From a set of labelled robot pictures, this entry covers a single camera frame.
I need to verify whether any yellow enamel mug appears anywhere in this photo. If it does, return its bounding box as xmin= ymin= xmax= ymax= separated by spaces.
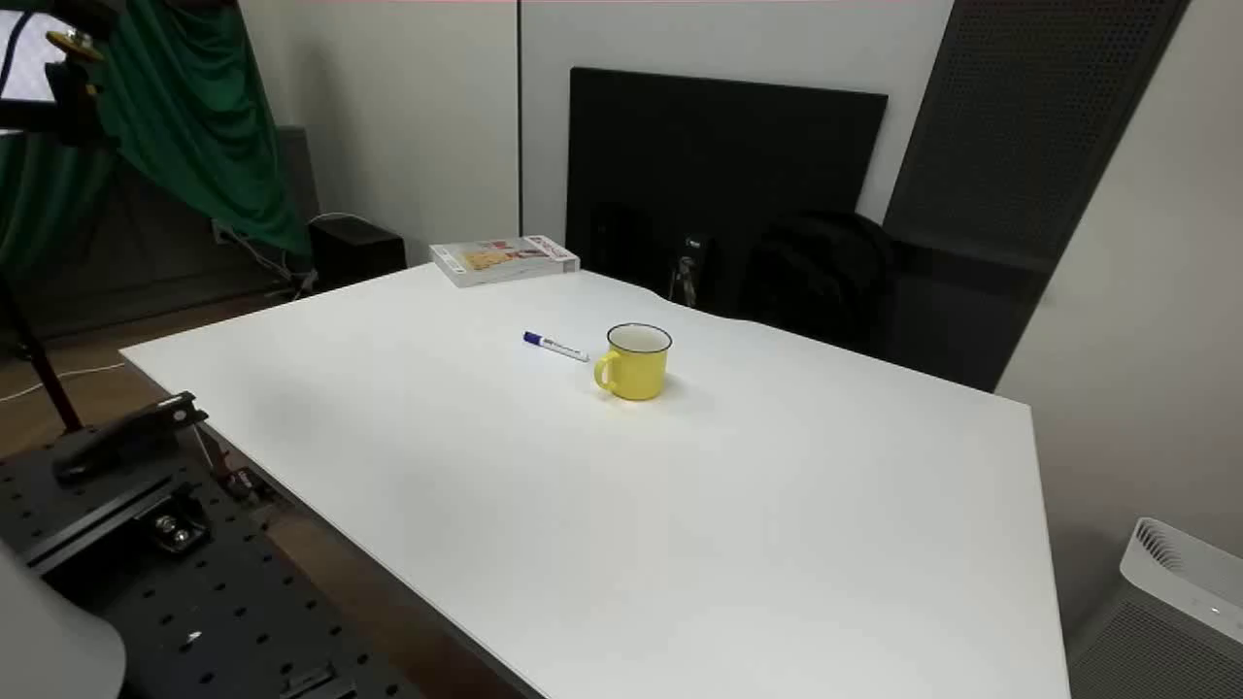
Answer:
xmin=589 ymin=318 xmax=677 ymax=402

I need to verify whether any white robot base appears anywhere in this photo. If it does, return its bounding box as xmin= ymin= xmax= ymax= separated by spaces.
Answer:
xmin=0 ymin=539 xmax=133 ymax=699

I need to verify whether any small metal clamp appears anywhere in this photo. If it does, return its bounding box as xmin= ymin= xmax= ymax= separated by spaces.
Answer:
xmin=664 ymin=234 xmax=710 ymax=310

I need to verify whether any grey printed paper ream box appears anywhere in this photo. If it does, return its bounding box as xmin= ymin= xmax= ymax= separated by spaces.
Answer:
xmin=426 ymin=229 xmax=581 ymax=289

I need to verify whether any black backpack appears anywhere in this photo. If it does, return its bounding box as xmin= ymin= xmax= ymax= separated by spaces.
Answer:
xmin=743 ymin=208 xmax=903 ymax=362

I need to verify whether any large black flat panel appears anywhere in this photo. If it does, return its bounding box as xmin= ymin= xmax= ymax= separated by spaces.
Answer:
xmin=562 ymin=65 xmax=893 ymax=322

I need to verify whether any black speaker box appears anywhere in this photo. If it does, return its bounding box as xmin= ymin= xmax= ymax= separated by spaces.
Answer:
xmin=305 ymin=213 xmax=413 ymax=289

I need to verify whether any metal light stand leg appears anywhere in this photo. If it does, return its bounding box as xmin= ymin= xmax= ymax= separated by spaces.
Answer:
xmin=211 ymin=222 xmax=322 ymax=302

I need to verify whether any black table edge clamp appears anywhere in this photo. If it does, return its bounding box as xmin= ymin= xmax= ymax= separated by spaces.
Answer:
xmin=49 ymin=389 xmax=211 ymax=490

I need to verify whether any green fabric curtain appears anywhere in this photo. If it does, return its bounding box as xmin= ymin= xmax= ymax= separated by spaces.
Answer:
xmin=0 ymin=0 xmax=316 ymax=283

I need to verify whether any black tripod stand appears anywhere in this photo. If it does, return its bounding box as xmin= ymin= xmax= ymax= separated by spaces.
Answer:
xmin=0 ymin=275 xmax=88 ymax=440

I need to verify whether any white plastic bin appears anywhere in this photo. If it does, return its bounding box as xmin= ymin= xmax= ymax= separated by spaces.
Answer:
xmin=1063 ymin=511 xmax=1243 ymax=699

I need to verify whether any bright studio light panel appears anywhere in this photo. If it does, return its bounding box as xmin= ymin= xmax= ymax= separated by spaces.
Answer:
xmin=0 ymin=2 xmax=84 ymax=107

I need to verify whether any dark grey wall panel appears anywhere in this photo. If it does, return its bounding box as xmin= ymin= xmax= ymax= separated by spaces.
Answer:
xmin=881 ymin=0 xmax=1191 ymax=392

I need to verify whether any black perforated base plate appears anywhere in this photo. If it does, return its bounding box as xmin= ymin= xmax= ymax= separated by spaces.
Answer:
xmin=0 ymin=440 xmax=431 ymax=699

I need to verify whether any small black bolted bracket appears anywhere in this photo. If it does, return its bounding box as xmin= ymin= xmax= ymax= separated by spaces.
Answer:
xmin=150 ymin=507 xmax=212 ymax=555

